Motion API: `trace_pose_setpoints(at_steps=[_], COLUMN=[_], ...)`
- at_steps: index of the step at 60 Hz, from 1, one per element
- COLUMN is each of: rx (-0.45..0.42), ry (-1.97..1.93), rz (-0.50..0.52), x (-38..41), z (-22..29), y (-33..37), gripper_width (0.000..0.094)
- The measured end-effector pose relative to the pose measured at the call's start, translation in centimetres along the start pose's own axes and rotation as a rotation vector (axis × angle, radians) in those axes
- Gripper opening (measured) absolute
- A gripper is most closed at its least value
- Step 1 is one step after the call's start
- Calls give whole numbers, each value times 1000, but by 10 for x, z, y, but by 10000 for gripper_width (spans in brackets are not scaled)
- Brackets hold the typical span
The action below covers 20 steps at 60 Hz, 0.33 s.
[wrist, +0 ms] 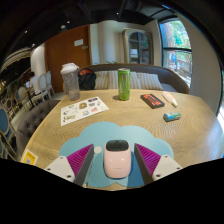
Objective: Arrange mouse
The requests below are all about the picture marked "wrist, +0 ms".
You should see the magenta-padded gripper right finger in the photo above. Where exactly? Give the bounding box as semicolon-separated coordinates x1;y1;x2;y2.
133;142;184;186

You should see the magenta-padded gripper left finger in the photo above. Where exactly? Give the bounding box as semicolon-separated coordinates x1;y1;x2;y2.
44;143;95;187

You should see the pink computer mouse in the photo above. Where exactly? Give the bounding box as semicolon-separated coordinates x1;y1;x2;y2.
103;139;132;180

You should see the blue cloud-shaped mouse pad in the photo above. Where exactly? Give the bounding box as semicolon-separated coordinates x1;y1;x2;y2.
58;121;175;189

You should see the yellow sticker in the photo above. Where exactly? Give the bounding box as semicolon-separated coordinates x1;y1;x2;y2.
20;148;39;166

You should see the small blue-green packet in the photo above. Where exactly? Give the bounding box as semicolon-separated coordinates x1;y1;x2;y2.
162;111;182;123

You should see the grey tufted chair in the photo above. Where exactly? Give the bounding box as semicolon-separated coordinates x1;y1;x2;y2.
15;99;62;158

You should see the white sticker sheet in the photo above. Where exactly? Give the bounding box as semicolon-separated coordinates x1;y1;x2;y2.
60;96;110;127

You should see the black and red flat box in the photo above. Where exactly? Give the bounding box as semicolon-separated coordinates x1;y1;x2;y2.
139;93;166;110

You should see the white plastic-wrapped item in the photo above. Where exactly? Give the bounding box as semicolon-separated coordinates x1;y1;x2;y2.
161;90;179;109

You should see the large black-framed side window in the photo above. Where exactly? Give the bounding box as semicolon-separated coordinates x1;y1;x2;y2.
216;69;224;131

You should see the group of white chairs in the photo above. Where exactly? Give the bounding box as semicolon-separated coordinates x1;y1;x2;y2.
0;71;54;161

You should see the striped cushion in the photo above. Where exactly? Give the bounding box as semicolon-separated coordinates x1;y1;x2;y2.
137;72;164;92
129;71;143;90
94;70;119;90

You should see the clear shaker bottle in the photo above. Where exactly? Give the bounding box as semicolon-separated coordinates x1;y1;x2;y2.
60;62;81;102

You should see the grey-brown curved sofa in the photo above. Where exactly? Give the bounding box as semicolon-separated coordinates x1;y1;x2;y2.
78;63;190;95

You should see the green drink can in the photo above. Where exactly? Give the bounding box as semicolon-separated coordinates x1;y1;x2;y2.
117;67;132;102

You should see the black backpack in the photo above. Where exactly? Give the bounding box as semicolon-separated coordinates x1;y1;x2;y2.
77;68;97;91

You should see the person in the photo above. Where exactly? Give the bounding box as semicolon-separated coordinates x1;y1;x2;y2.
26;71;40;92

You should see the brown wooden door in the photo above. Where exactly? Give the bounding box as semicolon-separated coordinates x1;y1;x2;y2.
44;24;93;94

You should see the arched glass-door cabinet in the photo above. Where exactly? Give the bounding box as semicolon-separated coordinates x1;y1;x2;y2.
122;28;154;66

